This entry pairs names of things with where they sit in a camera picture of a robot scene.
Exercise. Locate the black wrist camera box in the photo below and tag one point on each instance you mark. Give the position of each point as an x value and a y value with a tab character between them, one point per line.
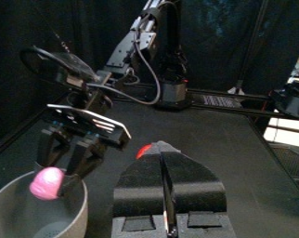
67	66

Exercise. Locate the black mesh panel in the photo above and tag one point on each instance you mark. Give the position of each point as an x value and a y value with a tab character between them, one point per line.
291	161

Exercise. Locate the black frame rail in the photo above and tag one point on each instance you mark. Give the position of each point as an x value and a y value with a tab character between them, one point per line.
238	102

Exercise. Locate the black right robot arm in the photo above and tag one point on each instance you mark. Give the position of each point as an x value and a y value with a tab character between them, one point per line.
172	52

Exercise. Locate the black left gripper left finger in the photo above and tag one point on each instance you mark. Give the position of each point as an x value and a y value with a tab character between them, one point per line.
139	189

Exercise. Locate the black slanted pole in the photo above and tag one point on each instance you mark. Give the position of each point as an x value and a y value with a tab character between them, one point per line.
250	49

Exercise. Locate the pink ball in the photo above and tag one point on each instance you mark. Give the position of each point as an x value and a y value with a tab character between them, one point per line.
47	183

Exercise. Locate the grey bowl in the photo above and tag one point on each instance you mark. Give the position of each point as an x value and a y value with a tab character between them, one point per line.
19	217

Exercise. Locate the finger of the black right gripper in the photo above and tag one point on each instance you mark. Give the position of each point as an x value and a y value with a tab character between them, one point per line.
52	148
87	159

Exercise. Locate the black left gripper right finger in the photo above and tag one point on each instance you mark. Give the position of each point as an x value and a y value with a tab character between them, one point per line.
196	192

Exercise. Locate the small red toy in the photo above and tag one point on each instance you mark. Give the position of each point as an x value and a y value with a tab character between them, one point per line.
143	152

